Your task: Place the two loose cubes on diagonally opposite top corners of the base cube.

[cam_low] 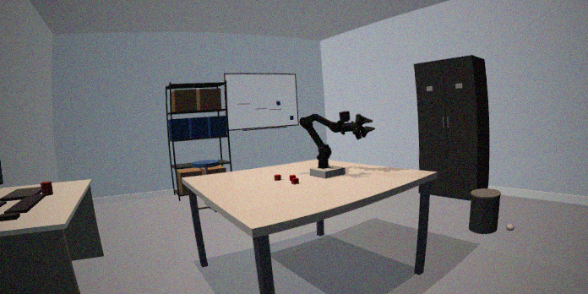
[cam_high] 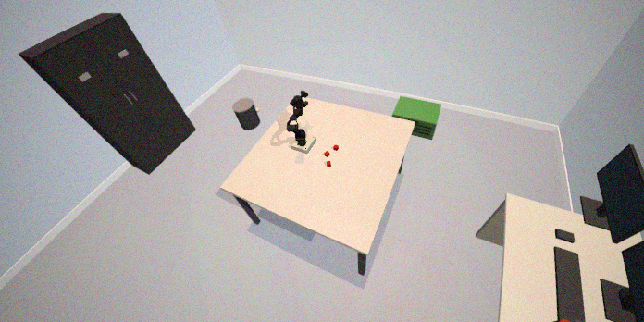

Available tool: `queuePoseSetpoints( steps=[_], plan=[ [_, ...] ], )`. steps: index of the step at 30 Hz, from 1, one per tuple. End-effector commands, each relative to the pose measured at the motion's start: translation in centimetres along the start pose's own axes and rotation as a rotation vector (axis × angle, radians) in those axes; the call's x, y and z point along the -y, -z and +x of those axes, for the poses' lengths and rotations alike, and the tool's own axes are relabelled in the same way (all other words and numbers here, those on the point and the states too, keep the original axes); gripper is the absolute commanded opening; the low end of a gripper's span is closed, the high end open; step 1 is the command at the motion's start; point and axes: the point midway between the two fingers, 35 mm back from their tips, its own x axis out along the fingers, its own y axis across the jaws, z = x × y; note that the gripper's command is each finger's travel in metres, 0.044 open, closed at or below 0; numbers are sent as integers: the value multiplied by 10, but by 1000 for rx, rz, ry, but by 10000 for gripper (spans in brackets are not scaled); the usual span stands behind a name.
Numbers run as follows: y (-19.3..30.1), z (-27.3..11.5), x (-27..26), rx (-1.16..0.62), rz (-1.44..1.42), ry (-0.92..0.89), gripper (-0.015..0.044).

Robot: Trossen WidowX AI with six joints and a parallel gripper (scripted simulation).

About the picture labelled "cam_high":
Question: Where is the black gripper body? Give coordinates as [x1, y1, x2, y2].
[290, 91, 308, 106]

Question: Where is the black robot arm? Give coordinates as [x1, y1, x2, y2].
[287, 95, 308, 147]

